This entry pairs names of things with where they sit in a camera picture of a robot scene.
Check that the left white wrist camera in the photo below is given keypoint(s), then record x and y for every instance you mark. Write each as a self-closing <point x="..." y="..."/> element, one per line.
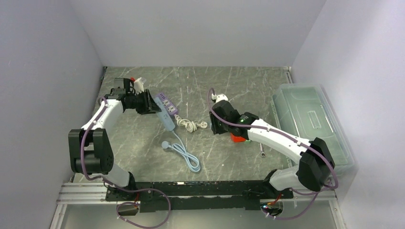
<point x="138" y="84"/>

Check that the clear plastic storage bin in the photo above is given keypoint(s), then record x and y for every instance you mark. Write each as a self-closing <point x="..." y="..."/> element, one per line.
<point x="303" y="110"/>

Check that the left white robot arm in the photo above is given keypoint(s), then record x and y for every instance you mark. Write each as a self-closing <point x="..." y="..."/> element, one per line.
<point x="90" y="150"/>

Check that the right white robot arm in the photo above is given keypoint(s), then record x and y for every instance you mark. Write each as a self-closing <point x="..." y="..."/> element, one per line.
<point x="314" y="165"/>

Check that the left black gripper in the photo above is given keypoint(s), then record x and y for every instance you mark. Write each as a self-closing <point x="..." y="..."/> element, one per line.
<point x="149" y="106"/>

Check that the silver wrench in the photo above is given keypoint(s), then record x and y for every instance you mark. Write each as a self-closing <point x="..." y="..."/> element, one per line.
<point x="262" y="153"/>

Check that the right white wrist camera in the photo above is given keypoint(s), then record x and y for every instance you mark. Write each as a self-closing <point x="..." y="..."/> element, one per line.
<point x="219" y="97"/>

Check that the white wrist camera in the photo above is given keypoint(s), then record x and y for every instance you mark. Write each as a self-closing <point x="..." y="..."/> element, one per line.
<point x="138" y="84"/>
<point x="219" y="97"/>

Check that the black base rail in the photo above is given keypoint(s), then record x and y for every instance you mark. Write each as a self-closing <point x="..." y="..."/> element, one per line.
<point x="196" y="195"/>

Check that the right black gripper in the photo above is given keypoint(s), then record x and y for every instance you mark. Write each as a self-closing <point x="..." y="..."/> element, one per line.
<point x="216" y="129"/>

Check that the red plug adapter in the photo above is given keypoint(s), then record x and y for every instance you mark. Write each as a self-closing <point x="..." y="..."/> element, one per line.
<point x="237" y="139"/>

